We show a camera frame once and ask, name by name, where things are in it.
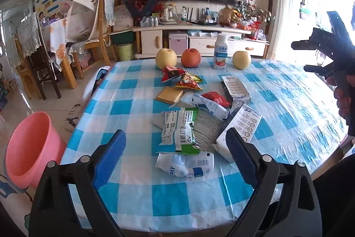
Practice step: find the yellow red snack packet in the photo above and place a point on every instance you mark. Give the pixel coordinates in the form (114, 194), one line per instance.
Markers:
(190, 83)

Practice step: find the pink flower bunch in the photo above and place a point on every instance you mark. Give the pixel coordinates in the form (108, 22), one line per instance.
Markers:
(258, 12)

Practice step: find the white blue plastic wrapper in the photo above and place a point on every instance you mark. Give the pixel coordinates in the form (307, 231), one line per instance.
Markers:
(184, 164)

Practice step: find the white television cabinet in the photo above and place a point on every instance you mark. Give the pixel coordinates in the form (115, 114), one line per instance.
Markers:
(149, 41)

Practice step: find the red apple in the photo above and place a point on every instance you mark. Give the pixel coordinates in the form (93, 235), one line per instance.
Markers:
(190, 58)

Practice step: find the green white wrapper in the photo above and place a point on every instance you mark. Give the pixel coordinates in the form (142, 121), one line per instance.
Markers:
(179, 128)

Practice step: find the grey packet with text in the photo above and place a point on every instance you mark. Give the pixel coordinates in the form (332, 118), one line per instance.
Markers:
(235, 88)

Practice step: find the person's right hand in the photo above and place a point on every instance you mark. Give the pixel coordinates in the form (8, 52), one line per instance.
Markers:
(344, 106)

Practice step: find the dark wooden chair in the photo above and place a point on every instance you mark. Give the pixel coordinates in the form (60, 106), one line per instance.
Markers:
(41, 73)

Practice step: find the white yogurt bottle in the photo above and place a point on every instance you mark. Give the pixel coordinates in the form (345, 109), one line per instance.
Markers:
(221, 51)

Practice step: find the white electric kettle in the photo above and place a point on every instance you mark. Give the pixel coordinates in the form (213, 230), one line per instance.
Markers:
(168, 15)

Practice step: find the dark wrapped flower bouquet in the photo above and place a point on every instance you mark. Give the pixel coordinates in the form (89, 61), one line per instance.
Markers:
(140, 2)

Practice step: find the golden gift basket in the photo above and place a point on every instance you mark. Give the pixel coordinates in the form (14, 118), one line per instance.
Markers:
(230, 16)

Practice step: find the green waste bin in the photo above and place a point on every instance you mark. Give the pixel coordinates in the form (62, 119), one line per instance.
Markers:
(124, 51)

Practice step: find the grey chair cover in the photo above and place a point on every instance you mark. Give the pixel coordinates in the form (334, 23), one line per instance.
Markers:
(27, 34)

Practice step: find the wooden dining table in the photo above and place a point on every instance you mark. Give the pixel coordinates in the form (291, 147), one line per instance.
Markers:
(70, 76)

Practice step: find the pink storage box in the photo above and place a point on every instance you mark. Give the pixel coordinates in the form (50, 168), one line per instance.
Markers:
(178, 42)

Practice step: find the pink plastic basin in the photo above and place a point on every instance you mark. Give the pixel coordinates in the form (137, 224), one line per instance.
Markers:
(30, 142)

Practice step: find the white milk carton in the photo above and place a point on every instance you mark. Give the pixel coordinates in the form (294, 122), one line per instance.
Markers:
(246, 120)

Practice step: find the light wooden chair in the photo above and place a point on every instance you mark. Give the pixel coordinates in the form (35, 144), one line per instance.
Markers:
(95, 45)

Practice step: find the blue white crumpled wrapper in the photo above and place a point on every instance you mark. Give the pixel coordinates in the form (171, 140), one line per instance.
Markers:
(206, 107)

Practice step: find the cream embroidered cloth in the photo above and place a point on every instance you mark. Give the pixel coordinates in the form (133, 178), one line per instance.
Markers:
(83, 12)

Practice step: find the small yellow pear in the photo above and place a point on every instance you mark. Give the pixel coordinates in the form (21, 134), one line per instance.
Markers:
(241, 60)

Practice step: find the clear bottle green label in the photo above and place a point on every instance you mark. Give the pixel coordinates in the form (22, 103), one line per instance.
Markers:
(183, 15)

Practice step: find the white blue cloth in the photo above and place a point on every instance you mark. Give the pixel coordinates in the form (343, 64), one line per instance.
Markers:
(95, 78)

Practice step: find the white lace curtain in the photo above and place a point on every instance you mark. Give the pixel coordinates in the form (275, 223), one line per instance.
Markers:
(283, 3)

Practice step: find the large yellow pear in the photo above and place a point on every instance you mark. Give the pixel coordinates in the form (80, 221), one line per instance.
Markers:
(165, 58)

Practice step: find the orange print table cover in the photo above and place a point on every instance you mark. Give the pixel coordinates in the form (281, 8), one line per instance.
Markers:
(58, 42)

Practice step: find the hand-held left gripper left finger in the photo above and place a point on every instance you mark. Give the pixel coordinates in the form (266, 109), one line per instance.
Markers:
(111, 159)

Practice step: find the striped towel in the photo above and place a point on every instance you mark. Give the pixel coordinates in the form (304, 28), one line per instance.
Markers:
(108, 9)

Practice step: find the grey white printed pouch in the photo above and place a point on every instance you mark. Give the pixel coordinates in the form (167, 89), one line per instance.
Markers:
(208, 126)

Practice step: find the blue checked tablecloth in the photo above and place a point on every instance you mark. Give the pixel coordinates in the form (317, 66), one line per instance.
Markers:
(133, 120)

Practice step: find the red white wrapper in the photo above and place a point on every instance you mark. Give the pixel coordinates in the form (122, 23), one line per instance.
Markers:
(217, 98)

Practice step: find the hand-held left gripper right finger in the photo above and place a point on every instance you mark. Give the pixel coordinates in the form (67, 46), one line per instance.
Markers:
(241, 159)

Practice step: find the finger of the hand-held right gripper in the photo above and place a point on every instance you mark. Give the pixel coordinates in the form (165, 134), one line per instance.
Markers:
(313, 41)
(319, 69)

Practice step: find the person's dark clothing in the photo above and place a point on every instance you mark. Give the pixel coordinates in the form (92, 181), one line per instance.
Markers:
(335, 192)

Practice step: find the brown square packet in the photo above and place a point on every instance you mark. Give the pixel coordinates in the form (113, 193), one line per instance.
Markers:
(169, 94)

